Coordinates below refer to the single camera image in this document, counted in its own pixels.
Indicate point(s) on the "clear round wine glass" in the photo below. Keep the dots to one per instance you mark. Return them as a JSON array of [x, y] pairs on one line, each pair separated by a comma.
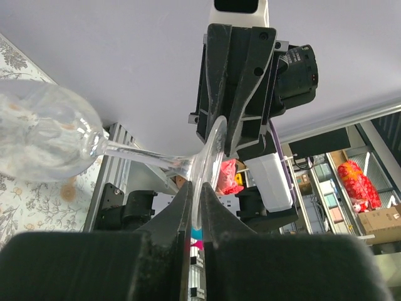
[[49, 133]]

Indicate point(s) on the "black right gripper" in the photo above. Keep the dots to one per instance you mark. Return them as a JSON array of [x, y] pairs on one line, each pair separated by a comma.
[[266, 78]]

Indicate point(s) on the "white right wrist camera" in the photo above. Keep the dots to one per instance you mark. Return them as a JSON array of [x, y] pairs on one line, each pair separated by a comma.
[[240, 13]]

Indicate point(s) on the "red patterned bag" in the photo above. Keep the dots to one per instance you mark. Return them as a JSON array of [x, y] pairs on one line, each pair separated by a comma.
[[357, 185]]

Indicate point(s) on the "cardboard box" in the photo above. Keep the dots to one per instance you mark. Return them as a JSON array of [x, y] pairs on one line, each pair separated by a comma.
[[384, 224]]

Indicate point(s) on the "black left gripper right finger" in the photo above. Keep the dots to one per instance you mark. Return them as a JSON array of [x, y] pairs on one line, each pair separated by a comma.
[[244, 265]]

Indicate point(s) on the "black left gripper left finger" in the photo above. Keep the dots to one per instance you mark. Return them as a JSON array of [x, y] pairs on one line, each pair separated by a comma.
[[150, 263]]

